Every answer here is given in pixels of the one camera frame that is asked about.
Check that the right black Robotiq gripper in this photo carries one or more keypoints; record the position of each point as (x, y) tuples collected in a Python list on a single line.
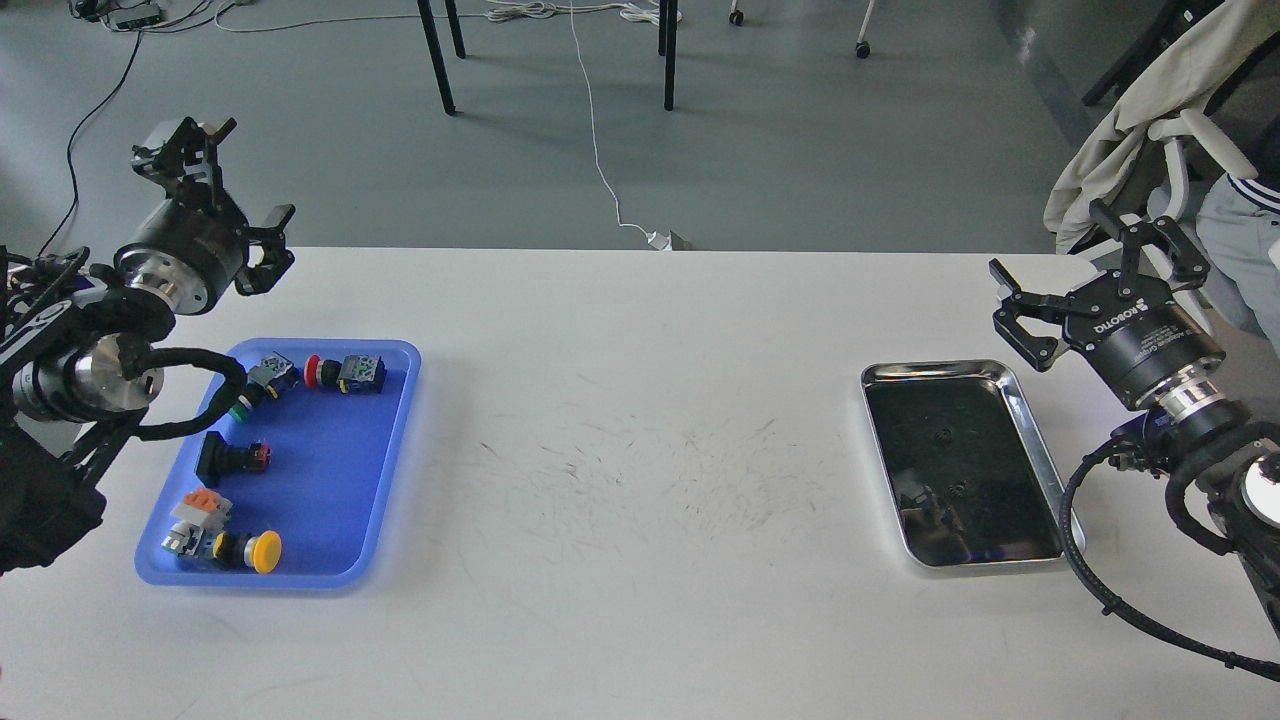
[(1140, 335)]

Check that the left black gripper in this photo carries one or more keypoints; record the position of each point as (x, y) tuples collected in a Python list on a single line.
[(185, 256)]

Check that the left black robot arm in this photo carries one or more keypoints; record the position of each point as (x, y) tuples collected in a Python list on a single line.
[(84, 367)]

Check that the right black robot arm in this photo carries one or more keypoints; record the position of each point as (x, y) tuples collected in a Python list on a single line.
[(1220, 466)]

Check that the silver metal tray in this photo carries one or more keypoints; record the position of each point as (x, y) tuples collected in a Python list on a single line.
[(972, 485)]

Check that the beige jacket on chair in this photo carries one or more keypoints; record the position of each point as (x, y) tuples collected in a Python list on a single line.
[(1199, 71)]

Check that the black table leg left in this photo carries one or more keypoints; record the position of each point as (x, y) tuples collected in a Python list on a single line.
[(435, 47)]

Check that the black table leg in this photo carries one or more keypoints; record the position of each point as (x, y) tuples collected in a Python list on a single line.
[(435, 47), (668, 16)]

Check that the blue plastic tray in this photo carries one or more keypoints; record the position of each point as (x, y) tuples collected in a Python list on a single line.
[(333, 460)]

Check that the orange grey contact block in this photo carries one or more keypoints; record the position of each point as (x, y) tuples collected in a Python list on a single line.
[(204, 508)]

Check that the white power adapter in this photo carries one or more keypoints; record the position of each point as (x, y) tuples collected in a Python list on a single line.
[(665, 242)]

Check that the black table leg right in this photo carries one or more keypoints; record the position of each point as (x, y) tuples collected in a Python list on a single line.
[(668, 16)]

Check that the green push button switch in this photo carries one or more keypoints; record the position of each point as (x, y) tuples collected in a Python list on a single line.
[(267, 380)]

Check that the red push button switch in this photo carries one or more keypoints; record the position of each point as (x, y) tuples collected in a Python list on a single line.
[(355, 374)]

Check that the yellow push button switch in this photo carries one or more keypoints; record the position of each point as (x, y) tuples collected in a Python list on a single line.
[(226, 550)]

